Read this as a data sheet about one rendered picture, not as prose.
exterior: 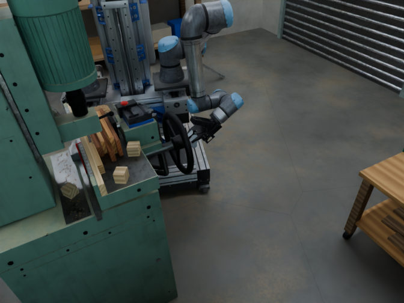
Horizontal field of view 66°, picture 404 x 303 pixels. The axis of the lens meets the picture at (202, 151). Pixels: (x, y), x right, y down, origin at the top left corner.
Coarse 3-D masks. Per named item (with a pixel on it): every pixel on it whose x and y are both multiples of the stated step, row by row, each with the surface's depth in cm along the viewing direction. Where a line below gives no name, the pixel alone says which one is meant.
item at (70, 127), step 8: (72, 112) 109; (88, 112) 109; (96, 112) 109; (56, 120) 106; (64, 120) 106; (72, 120) 105; (80, 120) 106; (88, 120) 107; (96, 120) 109; (64, 128) 105; (72, 128) 106; (80, 128) 107; (88, 128) 109; (96, 128) 110; (64, 136) 106; (72, 136) 108; (80, 136) 109
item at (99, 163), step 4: (92, 140) 118; (88, 144) 116; (92, 148) 114; (92, 152) 112; (96, 152) 112; (96, 156) 110; (96, 160) 109; (100, 160) 109; (100, 164) 107; (100, 168) 107; (104, 168) 108; (100, 172) 108; (104, 172) 109
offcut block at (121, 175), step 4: (116, 168) 105; (120, 168) 105; (124, 168) 105; (116, 172) 103; (120, 172) 103; (124, 172) 103; (128, 172) 106; (116, 176) 103; (120, 176) 103; (124, 176) 103; (128, 176) 107; (116, 180) 104; (120, 180) 104; (124, 180) 104
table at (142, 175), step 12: (156, 144) 126; (108, 156) 116; (120, 156) 116; (132, 156) 116; (144, 156) 116; (108, 168) 111; (132, 168) 111; (144, 168) 110; (108, 180) 106; (132, 180) 106; (144, 180) 106; (156, 180) 108; (108, 192) 102; (120, 192) 103; (132, 192) 106; (144, 192) 108; (108, 204) 104
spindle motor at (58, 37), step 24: (24, 0) 78; (48, 0) 79; (72, 0) 84; (24, 24) 82; (48, 24) 82; (72, 24) 86; (48, 48) 85; (72, 48) 88; (48, 72) 90; (72, 72) 92; (96, 72) 100
